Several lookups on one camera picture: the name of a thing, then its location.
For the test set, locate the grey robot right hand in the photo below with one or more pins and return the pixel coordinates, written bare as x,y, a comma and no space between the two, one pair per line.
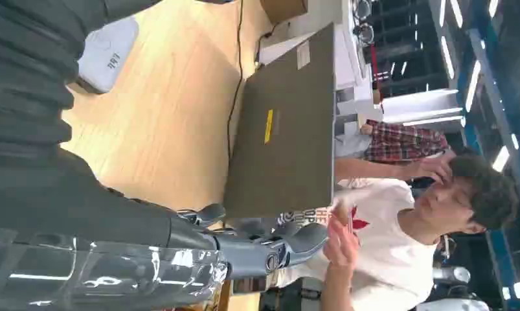
71,206

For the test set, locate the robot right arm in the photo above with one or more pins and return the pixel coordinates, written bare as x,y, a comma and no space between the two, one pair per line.
28,73

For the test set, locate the white card reader device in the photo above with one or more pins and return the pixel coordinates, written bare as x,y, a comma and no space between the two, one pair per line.
107,56

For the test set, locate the grey laptop with yellow sticker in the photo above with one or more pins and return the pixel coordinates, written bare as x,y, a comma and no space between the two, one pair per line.
285,163

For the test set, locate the person's left hand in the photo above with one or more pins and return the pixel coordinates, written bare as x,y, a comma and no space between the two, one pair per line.
341,249

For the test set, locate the brown cardboard box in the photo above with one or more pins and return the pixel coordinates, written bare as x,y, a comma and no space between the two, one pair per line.
283,9

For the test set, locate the person in white printed shirt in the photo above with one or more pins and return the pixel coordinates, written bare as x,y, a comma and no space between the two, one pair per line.
397,249

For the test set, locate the person in plaid shirt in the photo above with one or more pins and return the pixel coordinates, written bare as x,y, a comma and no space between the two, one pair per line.
401,141

